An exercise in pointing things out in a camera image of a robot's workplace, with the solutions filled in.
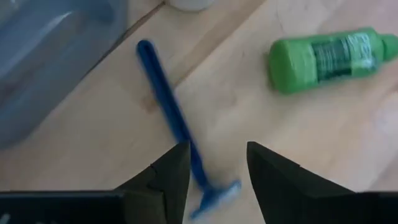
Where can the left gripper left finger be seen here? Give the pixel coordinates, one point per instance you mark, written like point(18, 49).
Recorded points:
point(168, 186)

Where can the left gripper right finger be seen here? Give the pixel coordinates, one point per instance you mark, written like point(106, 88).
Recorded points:
point(280, 193)

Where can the blue disposable razor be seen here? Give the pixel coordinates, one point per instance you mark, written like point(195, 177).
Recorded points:
point(161, 90)

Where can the small green bottle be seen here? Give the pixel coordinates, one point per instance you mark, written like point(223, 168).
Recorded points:
point(295, 62)

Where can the brown translucent plastic bin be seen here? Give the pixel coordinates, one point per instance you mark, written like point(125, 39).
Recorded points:
point(46, 62)

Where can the white plastic bin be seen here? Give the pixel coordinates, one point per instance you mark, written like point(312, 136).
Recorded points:
point(191, 4)

